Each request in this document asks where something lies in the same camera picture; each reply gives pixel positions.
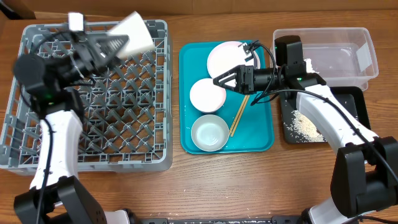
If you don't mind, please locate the teal plastic tray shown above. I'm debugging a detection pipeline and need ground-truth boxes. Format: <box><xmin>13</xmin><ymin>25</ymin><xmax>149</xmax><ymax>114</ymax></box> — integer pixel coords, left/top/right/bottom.
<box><xmin>178</xmin><ymin>42</ymin><xmax>274</xmax><ymax>154</ymax></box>

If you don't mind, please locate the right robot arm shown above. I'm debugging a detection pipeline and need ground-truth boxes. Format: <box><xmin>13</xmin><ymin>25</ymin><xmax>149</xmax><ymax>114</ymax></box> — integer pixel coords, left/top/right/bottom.
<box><xmin>213</xmin><ymin>35</ymin><xmax>397</xmax><ymax>223</ymax></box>

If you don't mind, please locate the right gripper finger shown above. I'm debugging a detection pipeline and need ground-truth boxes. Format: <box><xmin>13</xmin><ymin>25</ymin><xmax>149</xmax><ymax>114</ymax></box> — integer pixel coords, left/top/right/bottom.
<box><xmin>213</xmin><ymin>65</ymin><xmax>239</xmax><ymax>83</ymax></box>
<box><xmin>213</xmin><ymin>80</ymin><xmax>239</xmax><ymax>91</ymax></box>

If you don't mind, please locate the white paper cup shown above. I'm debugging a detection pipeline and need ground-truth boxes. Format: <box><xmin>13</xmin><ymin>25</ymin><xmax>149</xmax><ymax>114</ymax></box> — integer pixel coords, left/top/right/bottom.
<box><xmin>108</xmin><ymin>11</ymin><xmax>155</xmax><ymax>59</ymax></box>

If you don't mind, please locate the black tray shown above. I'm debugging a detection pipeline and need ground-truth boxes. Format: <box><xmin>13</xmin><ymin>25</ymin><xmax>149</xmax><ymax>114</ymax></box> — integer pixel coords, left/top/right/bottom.
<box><xmin>279</xmin><ymin>86</ymin><xmax>371</xmax><ymax>144</ymax></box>

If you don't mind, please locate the crumpled white paper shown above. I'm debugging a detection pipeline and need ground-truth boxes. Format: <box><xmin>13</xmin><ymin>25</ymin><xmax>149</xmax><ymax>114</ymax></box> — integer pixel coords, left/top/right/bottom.
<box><xmin>304</xmin><ymin>58</ymin><xmax>318</xmax><ymax>73</ymax></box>

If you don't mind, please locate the spilled rice pile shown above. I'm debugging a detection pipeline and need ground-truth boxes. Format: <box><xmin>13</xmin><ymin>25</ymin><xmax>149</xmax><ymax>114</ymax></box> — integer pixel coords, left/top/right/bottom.
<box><xmin>284</xmin><ymin>110</ymin><xmax>325</xmax><ymax>143</ymax></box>

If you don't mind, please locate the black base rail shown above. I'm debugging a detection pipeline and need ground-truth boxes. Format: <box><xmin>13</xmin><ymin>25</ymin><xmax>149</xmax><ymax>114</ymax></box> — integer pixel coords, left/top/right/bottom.
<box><xmin>139</xmin><ymin>215</ymin><xmax>303</xmax><ymax>224</ymax></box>

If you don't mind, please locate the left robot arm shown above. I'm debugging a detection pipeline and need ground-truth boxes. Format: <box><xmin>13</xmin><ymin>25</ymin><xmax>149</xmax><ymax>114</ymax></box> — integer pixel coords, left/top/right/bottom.
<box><xmin>13</xmin><ymin>31</ymin><xmax>134</xmax><ymax>223</ymax></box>

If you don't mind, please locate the grey bowl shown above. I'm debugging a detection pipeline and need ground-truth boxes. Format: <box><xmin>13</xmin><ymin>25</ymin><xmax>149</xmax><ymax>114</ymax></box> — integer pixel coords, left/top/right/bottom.
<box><xmin>191</xmin><ymin>114</ymin><xmax>229</xmax><ymax>152</ymax></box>

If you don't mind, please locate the large white plate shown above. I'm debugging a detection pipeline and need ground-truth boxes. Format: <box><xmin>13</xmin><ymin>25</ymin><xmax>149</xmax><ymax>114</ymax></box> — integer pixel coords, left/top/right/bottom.
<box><xmin>207</xmin><ymin>41</ymin><xmax>261</xmax><ymax>78</ymax></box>

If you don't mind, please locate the clear plastic bin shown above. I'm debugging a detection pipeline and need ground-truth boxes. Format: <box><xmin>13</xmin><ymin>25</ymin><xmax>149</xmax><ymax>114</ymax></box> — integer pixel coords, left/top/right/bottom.
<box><xmin>273</xmin><ymin>27</ymin><xmax>379</xmax><ymax>91</ymax></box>

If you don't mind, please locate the grey dishwasher rack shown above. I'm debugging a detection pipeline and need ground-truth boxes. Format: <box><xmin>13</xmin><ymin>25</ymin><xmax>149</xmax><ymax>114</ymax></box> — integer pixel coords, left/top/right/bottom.
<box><xmin>1</xmin><ymin>20</ymin><xmax>173</xmax><ymax>175</ymax></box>

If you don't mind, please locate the right wooden chopstick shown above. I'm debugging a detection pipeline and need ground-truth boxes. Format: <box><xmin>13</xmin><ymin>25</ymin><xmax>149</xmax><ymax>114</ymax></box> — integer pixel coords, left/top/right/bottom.
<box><xmin>229</xmin><ymin>95</ymin><xmax>251</xmax><ymax>138</ymax></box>

